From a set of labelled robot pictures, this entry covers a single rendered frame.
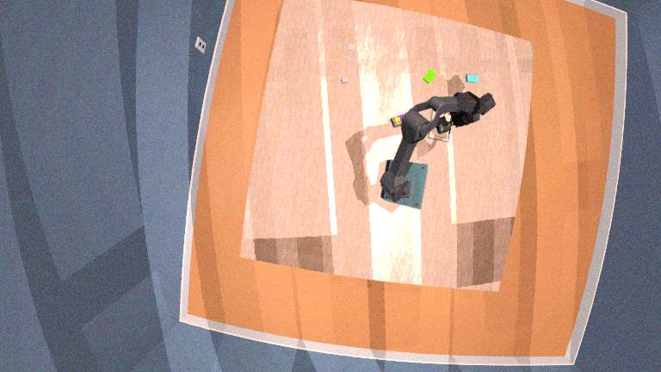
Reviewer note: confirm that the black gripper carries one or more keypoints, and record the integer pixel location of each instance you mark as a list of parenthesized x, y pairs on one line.
[(443, 125)]

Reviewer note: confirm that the lime green flat block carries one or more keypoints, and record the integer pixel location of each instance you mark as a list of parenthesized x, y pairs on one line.
[(429, 76)]

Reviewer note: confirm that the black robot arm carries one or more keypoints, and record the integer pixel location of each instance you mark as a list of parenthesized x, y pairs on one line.
[(415, 127)]

